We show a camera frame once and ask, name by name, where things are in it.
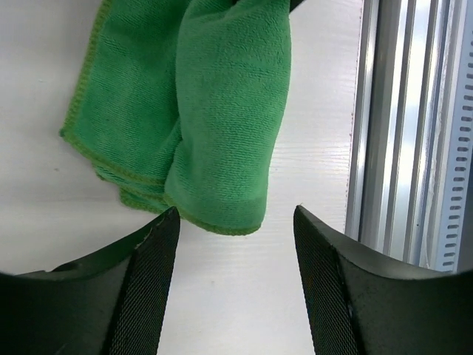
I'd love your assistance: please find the slotted cable duct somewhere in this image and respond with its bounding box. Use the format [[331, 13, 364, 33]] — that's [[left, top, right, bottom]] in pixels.
[[435, 47, 473, 273]]

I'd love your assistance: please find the aluminium front rail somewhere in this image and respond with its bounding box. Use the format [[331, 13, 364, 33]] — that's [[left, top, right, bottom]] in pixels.
[[343, 0, 466, 267]]

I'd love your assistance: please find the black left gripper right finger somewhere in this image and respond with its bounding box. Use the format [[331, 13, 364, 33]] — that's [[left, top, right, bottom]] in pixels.
[[293, 206, 472, 355]]

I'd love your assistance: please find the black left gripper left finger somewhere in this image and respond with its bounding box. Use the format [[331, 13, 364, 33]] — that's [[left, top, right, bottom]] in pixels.
[[1, 208, 180, 355]]

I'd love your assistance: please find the green towel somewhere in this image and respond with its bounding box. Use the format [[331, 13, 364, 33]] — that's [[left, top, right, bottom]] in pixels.
[[60, 1, 293, 235]]

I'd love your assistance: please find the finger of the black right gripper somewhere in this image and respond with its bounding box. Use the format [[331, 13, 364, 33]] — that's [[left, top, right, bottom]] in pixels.
[[290, 0, 304, 11]]

